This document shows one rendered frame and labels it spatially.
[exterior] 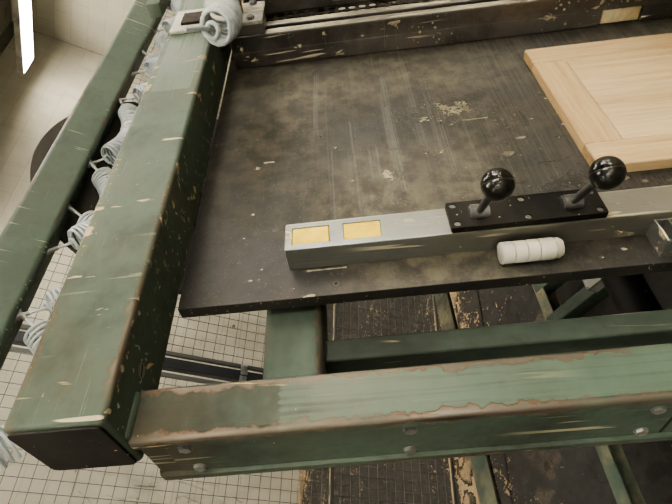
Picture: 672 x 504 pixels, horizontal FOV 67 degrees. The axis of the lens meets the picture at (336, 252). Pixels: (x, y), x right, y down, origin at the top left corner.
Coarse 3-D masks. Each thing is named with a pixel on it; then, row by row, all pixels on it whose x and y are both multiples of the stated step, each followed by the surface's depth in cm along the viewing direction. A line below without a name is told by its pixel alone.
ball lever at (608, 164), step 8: (600, 160) 55; (608, 160) 55; (616, 160) 54; (592, 168) 56; (600, 168) 55; (608, 168) 54; (616, 168) 54; (624, 168) 54; (592, 176) 56; (600, 176) 55; (608, 176) 54; (616, 176) 54; (624, 176) 55; (592, 184) 56; (600, 184) 55; (608, 184) 55; (616, 184) 55; (584, 192) 61; (560, 200) 66; (568, 200) 65; (576, 200) 64; (568, 208) 65
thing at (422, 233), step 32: (608, 192) 68; (640, 192) 67; (320, 224) 70; (384, 224) 68; (416, 224) 68; (448, 224) 67; (544, 224) 65; (576, 224) 66; (608, 224) 66; (640, 224) 66; (288, 256) 68; (320, 256) 68; (352, 256) 68; (384, 256) 69; (416, 256) 69
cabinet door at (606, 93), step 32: (544, 64) 96; (576, 64) 95; (608, 64) 94; (640, 64) 93; (576, 96) 88; (608, 96) 87; (640, 96) 86; (576, 128) 82; (608, 128) 81; (640, 128) 80; (640, 160) 75
